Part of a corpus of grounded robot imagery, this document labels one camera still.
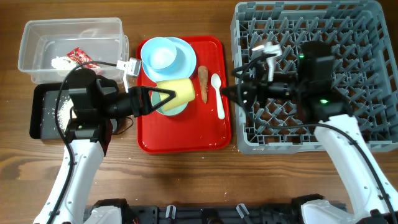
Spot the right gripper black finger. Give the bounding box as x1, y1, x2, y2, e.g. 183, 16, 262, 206
221, 91, 245, 108
221, 85, 243, 93

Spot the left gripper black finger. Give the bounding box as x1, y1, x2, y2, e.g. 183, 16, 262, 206
141, 86, 175, 95
143, 92, 176, 116

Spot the yellow plastic cup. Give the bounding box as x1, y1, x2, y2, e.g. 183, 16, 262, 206
156, 78, 196, 111

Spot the green bowl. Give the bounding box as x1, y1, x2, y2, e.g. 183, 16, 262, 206
151, 91, 188, 116

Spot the red strawberry cake wrapper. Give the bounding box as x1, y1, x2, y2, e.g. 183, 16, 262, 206
67, 47, 100, 69

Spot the white tissue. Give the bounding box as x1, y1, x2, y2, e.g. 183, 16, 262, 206
51, 57, 78, 71

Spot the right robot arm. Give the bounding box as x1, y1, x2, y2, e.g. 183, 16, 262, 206
221, 41, 397, 223

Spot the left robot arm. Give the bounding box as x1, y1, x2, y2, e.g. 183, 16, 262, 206
34, 68, 177, 223

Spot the grey dishwasher rack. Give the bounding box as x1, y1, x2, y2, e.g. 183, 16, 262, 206
230, 1, 397, 154

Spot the white plastic spoon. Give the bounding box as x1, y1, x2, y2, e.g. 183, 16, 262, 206
211, 73, 225, 119

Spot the large light blue plate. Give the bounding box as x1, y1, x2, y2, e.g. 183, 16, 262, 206
142, 37, 197, 82

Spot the small light blue plate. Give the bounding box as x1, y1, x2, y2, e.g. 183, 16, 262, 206
141, 37, 177, 70

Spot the red plastic tray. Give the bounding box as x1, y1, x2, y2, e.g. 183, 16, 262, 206
136, 35, 231, 154

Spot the uncooked white rice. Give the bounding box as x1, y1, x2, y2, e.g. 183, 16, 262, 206
42, 96, 74, 133

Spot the black rectangular bin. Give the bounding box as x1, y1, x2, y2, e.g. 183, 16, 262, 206
29, 82, 121, 140

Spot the clear plastic container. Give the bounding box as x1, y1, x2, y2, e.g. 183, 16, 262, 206
18, 17, 129, 84

